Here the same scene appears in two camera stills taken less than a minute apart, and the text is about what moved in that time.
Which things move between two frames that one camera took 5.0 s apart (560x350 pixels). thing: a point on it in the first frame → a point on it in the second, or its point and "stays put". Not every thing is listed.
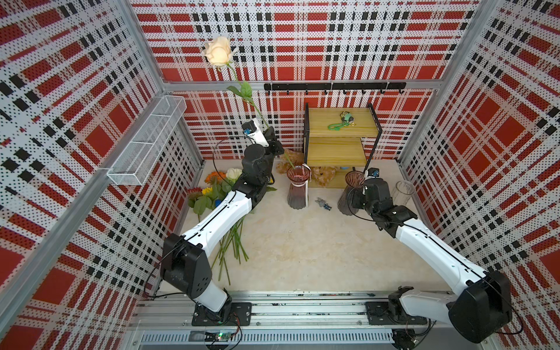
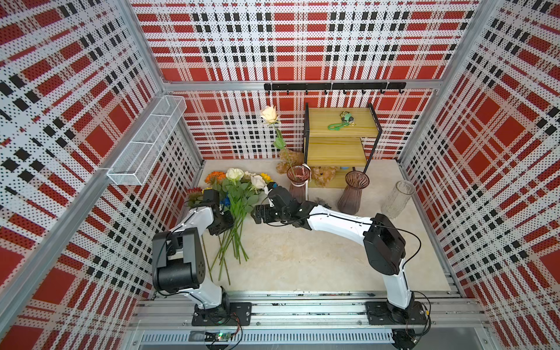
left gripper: (273, 142) → (229, 224)
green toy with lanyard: (347, 119) stays put
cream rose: (219, 52) → (270, 114)
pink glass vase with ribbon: (298, 191) stays put
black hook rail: (335, 87) stays put
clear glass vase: (402, 192) stays put
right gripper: (359, 194) → (265, 217)
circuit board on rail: (218, 336) stays put
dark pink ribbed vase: (354, 179) stays put
